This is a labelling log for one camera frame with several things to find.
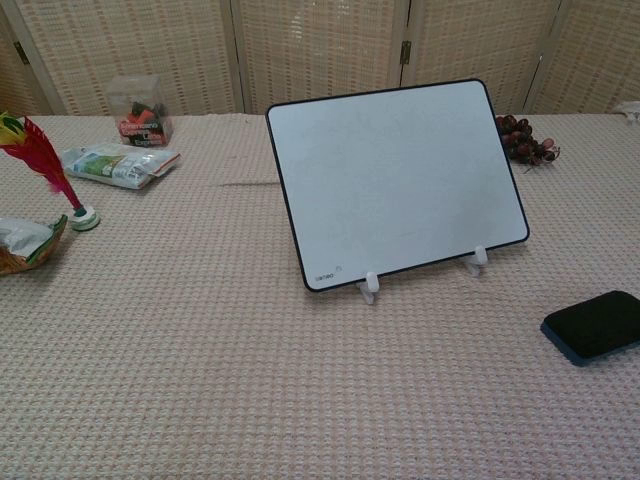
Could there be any clear plastic box of clips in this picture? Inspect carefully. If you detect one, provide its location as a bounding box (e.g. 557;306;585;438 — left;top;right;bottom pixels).
110;75;175;149

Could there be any dark red grape bunch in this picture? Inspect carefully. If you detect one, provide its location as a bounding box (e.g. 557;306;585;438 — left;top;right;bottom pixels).
494;114;562;175

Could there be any white board with black frame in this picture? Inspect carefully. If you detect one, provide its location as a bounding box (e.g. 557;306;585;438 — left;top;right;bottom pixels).
265;78;531;292

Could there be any crumpled silver snack bag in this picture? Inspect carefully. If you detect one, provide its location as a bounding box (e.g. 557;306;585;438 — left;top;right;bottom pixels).
0;214;69;278

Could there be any white green snack packet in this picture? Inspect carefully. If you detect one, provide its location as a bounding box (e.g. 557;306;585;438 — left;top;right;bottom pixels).
62;142;182;190

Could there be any woven folding screen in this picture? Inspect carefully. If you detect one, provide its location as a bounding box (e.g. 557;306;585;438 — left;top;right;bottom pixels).
0;0;640;117

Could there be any beige waffle tablecloth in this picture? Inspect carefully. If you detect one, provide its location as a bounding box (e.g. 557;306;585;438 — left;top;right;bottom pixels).
0;112;640;480

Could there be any white plastic easel stand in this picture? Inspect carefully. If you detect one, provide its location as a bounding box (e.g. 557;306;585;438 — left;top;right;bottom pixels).
355;244;490;306

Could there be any colourful feather shuttlecock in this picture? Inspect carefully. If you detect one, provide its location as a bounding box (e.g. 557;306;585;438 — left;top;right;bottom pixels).
0;110;101;232

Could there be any black eraser block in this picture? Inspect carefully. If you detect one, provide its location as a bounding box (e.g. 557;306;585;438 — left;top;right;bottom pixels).
540;290;640;369

